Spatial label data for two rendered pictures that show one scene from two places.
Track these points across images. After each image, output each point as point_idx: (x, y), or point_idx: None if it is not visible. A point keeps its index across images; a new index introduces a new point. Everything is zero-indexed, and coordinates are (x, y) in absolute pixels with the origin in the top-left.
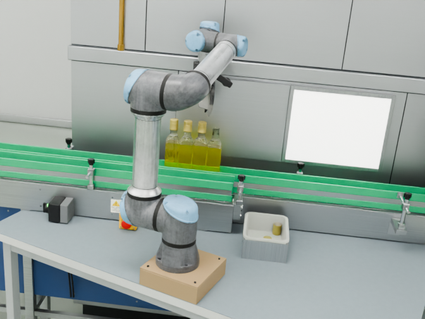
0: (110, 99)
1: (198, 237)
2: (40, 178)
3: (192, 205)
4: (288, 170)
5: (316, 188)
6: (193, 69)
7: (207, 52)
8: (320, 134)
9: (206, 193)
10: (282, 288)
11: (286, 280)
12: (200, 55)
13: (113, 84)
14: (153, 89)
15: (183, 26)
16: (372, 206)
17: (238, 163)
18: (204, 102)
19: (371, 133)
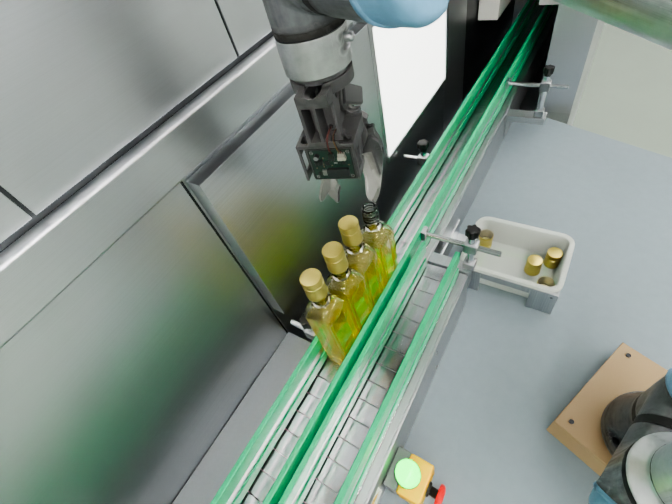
0: (83, 418)
1: (470, 356)
2: None
3: None
4: (385, 169)
5: (468, 153)
6: (303, 124)
7: (342, 23)
8: (406, 82)
9: (441, 306)
10: (651, 287)
11: (623, 275)
12: (323, 53)
13: (49, 391)
14: None
15: (79, 21)
16: (493, 120)
17: None
18: (370, 181)
19: (438, 33)
